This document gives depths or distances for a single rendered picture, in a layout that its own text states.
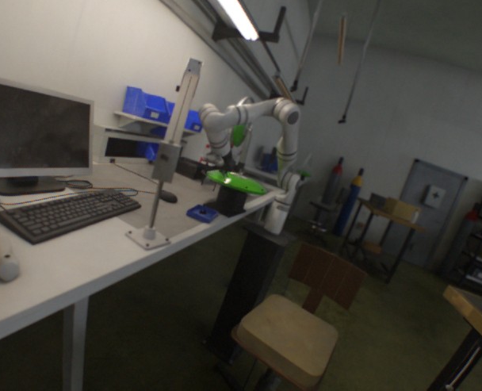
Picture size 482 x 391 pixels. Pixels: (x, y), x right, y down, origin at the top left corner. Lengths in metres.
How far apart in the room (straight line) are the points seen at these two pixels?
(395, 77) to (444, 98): 1.11
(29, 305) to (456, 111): 6.59
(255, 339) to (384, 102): 5.62
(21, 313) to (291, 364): 0.80
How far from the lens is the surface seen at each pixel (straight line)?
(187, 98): 0.81
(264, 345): 0.98
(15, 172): 0.94
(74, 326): 0.70
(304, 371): 0.97
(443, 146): 6.29
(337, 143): 5.80
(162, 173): 0.65
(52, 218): 0.72
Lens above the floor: 1.25
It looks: 12 degrees down
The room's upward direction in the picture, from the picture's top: 17 degrees clockwise
